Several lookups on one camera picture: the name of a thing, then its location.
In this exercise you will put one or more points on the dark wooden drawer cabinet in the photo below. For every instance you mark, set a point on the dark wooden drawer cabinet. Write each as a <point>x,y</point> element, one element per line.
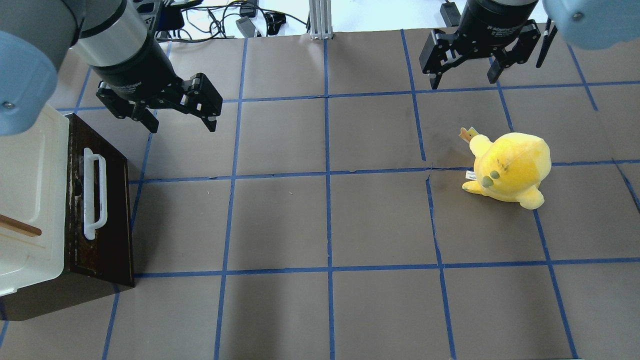
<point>97,245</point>

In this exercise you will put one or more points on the cream plastic storage box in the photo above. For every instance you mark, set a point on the cream plastic storage box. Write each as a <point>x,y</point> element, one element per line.
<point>33,191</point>

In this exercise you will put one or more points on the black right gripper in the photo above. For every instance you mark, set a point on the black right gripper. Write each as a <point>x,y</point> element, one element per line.
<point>492,20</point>

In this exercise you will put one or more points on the brown paper table mat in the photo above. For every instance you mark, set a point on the brown paper table mat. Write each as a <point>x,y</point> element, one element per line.
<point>325,218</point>

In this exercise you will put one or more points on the wooden stick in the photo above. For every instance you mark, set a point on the wooden stick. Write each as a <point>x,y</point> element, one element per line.
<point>20,227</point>

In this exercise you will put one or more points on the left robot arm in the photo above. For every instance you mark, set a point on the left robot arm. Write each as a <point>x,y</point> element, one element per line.
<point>112,38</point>

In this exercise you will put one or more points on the aluminium frame post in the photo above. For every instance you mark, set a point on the aluminium frame post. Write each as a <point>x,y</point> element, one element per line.
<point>320,20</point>

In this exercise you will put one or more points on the yellow plush toy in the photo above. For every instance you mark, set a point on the yellow plush toy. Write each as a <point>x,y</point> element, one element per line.
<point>509,169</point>

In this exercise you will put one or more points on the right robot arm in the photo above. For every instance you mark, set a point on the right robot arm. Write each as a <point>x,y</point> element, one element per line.
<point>591,24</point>

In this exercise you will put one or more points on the white drawer handle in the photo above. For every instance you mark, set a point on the white drawer handle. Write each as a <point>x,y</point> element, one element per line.
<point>94,193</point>

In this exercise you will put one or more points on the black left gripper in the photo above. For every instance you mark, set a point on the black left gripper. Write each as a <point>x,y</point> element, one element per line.
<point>135,65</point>

